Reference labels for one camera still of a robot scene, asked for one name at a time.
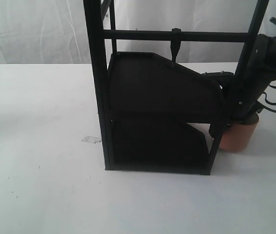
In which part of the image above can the orange cup white inside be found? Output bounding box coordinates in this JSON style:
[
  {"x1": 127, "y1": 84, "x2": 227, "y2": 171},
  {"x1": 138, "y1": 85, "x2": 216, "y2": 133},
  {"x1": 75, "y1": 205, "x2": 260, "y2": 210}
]
[{"x1": 220, "y1": 113, "x2": 259, "y2": 153}]

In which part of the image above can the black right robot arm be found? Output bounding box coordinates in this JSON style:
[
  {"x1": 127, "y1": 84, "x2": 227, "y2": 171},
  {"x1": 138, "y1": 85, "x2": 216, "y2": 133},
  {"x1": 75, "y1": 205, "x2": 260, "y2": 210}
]
[{"x1": 228, "y1": 17, "x2": 276, "y2": 125}]

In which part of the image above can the white backdrop curtain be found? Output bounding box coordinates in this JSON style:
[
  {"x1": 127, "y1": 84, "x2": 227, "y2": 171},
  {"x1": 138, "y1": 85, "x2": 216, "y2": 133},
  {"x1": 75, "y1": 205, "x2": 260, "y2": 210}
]
[{"x1": 0, "y1": 0, "x2": 276, "y2": 64}]

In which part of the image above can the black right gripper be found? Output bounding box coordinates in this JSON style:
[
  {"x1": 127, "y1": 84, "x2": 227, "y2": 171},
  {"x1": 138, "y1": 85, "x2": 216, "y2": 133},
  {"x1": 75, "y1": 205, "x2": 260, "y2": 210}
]
[{"x1": 208, "y1": 34, "x2": 276, "y2": 137}]

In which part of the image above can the black two-tier shelf rack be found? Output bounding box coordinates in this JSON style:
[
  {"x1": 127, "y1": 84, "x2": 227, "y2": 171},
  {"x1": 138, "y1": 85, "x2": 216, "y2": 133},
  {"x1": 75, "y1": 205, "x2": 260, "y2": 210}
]
[{"x1": 83, "y1": 0, "x2": 268, "y2": 175}]

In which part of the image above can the clear tape piece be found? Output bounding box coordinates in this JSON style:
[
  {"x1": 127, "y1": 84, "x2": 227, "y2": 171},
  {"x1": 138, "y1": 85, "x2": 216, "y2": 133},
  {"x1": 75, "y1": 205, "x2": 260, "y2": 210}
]
[{"x1": 81, "y1": 136, "x2": 102, "y2": 144}]

